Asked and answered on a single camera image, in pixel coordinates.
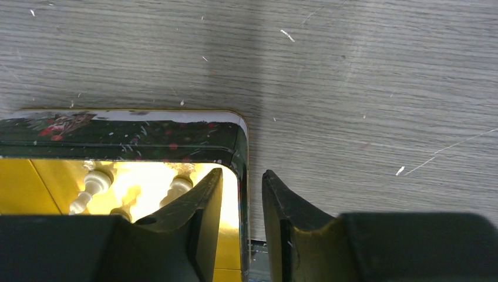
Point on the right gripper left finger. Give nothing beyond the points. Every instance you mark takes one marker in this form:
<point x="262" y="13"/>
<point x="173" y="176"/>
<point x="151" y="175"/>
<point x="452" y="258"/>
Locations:
<point x="176" y="243"/>

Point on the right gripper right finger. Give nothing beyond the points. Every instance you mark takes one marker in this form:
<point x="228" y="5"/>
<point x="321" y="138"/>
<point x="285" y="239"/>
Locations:
<point x="307" y="244"/>

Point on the white rook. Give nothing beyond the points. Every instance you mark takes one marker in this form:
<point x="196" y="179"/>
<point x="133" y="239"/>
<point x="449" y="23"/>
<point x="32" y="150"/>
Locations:
<point x="95" y="182"/>

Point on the gold tin tray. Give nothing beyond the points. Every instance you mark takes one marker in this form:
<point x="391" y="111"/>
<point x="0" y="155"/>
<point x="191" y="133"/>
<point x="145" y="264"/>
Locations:
<point x="45" y="155"/>

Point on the white knight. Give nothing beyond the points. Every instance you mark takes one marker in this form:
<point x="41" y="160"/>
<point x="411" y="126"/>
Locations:
<point x="179" y="186"/>

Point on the white bishop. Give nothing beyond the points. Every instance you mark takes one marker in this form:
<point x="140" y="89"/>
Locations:
<point x="121" y="212"/>

